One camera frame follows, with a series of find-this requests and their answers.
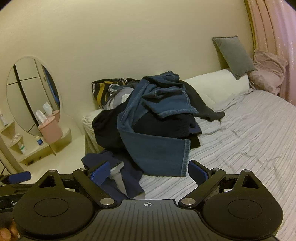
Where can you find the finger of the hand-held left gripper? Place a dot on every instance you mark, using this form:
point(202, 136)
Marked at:
point(19, 177)

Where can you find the pink curtain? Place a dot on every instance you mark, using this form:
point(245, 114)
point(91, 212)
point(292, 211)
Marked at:
point(277, 27)

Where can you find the white vanity shelf unit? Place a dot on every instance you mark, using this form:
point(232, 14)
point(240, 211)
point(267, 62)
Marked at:
point(60, 148)

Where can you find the small white pillow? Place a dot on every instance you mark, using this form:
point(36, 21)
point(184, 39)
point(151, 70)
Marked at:
point(89, 122)

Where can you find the blue denim jeans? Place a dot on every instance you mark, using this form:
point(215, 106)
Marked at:
point(157, 150)

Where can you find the striped yellow and black pillow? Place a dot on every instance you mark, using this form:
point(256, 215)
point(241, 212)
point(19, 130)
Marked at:
point(101, 90)

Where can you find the white tissue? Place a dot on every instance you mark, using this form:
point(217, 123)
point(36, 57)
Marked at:
point(41, 117)

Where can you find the pink tissue box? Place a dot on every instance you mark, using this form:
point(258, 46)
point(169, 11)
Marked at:
point(50, 131)

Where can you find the pink blanket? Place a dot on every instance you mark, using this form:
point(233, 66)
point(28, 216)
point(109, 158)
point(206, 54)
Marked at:
point(268, 71)

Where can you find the grey patterned cloth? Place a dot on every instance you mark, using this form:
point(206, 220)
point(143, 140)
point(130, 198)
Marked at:
point(116, 99)

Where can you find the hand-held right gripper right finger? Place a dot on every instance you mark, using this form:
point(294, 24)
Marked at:
point(196, 172)

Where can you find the navy garment with grey lining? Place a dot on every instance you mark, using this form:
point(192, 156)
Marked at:
point(131, 178)

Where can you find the bed with grey striped sheet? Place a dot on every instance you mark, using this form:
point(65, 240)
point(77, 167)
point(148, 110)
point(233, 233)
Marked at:
point(242, 139)

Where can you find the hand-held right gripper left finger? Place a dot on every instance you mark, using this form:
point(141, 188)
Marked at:
point(99, 172)

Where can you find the long white pillow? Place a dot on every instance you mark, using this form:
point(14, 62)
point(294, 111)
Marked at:
point(219, 85)

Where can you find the oval mirror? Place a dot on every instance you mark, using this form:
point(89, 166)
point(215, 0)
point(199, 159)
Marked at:
point(27, 92)

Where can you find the white bottle with blue label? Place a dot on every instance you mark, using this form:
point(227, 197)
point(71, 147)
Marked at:
point(39, 141)

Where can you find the grey pillow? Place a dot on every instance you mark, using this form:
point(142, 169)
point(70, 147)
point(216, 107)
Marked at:
point(233, 55)

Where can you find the black garment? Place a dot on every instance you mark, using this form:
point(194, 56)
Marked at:
point(106, 129)

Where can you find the person's left hand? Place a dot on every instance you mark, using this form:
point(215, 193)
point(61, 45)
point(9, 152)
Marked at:
point(5, 233)

